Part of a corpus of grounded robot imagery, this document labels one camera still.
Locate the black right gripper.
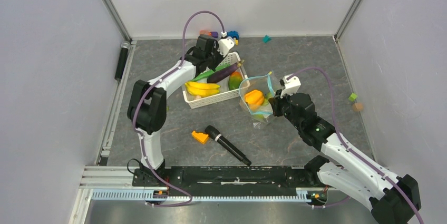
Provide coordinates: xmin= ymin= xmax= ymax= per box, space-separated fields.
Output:
xmin=269 ymin=88 xmax=303 ymax=130

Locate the purple toy eggplant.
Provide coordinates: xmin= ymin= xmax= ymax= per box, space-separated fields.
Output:
xmin=207 ymin=60 xmax=244 ymax=83

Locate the green toy pear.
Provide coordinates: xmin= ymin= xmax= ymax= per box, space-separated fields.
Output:
xmin=263 ymin=93 xmax=273 ymax=105

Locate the red green toy mango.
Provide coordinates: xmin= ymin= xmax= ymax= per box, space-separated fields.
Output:
xmin=228 ymin=72 xmax=243 ymax=91

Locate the orange toy bell pepper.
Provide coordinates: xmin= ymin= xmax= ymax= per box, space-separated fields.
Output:
xmin=244 ymin=90 xmax=265 ymax=112

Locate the clear zip top bag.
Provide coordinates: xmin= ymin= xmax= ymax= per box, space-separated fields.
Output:
xmin=238 ymin=71 xmax=280 ymax=128

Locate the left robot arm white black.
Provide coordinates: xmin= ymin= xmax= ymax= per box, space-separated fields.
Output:
xmin=127 ymin=35 xmax=235 ymax=186

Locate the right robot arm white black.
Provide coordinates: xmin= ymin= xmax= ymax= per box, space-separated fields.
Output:
xmin=268 ymin=93 xmax=422 ymax=223

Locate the orange tape roll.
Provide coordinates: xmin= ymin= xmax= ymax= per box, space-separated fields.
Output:
xmin=200 ymin=30 xmax=211 ymax=36

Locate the green toy cucumber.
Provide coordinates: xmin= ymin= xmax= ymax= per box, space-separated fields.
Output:
xmin=191 ymin=63 xmax=230 ymax=81

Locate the blue toy car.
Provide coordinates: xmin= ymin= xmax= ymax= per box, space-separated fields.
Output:
xmin=227 ymin=31 xmax=240 ymax=40

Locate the yellow toy banana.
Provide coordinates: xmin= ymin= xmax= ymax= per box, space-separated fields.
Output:
xmin=185 ymin=81 xmax=220 ymax=98

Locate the white plastic basket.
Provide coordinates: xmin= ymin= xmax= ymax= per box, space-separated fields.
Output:
xmin=181 ymin=51 xmax=241 ymax=109

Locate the lime green cube block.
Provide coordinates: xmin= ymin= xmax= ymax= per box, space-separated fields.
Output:
xmin=348 ymin=93 xmax=358 ymax=102

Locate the tan wooden cube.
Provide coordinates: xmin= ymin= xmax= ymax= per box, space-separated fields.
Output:
xmin=352 ymin=102 xmax=364 ymax=112

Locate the teal triangular block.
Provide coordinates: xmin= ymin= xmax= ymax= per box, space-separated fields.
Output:
xmin=263 ymin=35 xmax=271 ymax=43

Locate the black microphone on table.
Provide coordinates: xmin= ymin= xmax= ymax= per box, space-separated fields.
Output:
xmin=205 ymin=125 xmax=251 ymax=166

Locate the orange wedge block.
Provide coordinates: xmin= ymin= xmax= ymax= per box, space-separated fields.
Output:
xmin=191 ymin=131 xmax=209 ymax=144

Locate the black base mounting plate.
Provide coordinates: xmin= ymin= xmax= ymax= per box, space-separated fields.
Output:
xmin=132 ymin=166 xmax=328 ymax=198

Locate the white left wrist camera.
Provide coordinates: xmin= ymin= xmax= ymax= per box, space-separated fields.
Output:
xmin=217 ymin=36 xmax=235 ymax=57

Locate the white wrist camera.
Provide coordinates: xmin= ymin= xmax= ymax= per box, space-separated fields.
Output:
xmin=280 ymin=74 xmax=301 ymax=98
xmin=217 ymin=36 xmax=235 ymax=57

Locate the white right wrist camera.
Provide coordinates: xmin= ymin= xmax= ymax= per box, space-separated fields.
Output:
xmin=280 ymin=74 xmax=301 ymax=98

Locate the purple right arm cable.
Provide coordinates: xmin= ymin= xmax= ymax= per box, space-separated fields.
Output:
xmin=286 ymin=66 xmax=425 ymax=224

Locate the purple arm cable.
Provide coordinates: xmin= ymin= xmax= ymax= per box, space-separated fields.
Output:
xmin=131 ymin=10 xmax=226 ymax=208
xmin=286 ymin=66 xmax=425 ymax=224

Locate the black microphone on rail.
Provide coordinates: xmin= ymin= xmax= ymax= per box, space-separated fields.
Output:
xmin=114 ymin=41 xmax=131 ymax=81

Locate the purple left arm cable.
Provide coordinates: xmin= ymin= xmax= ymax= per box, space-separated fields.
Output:
xmin=131 ymin=10 xmax=226 ymax=208

